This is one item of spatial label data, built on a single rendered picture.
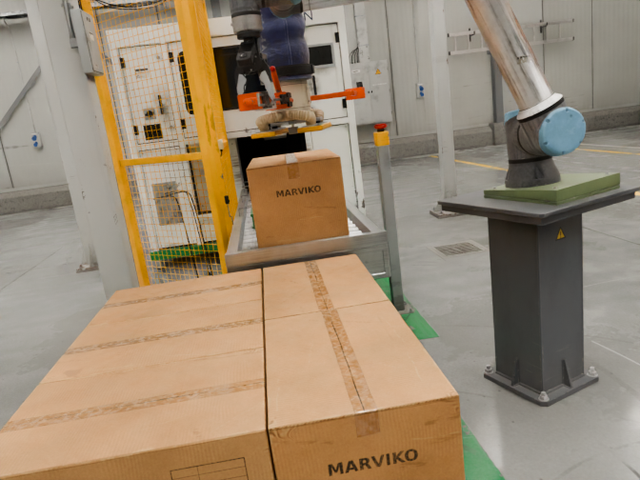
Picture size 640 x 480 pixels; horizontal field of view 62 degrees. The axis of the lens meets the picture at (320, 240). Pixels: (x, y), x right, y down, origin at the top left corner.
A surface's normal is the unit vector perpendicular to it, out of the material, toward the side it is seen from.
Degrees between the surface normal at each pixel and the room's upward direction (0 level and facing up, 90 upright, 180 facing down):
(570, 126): 92
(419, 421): 90
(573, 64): 90
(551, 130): 92
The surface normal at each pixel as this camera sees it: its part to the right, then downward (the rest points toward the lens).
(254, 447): 0.11, 0.22
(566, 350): 0.47, 0.14
